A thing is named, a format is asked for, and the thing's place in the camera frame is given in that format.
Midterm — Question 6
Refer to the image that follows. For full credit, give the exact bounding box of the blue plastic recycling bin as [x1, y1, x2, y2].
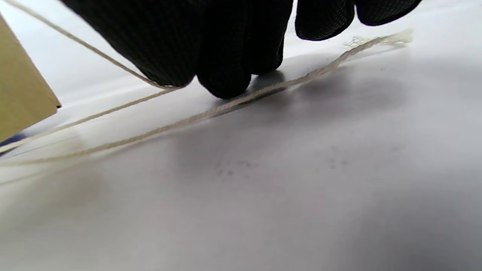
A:
[0, 132, 29, 148]

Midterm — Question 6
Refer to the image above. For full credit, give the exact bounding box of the person's right hand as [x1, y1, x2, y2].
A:
[60, 0, 422, 99]

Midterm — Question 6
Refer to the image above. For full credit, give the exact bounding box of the brown cardboard box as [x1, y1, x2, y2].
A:
[0, 15, 61, 143]

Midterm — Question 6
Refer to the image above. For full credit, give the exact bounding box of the white twine knot string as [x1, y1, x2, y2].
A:
[0, 0, 413, 168]

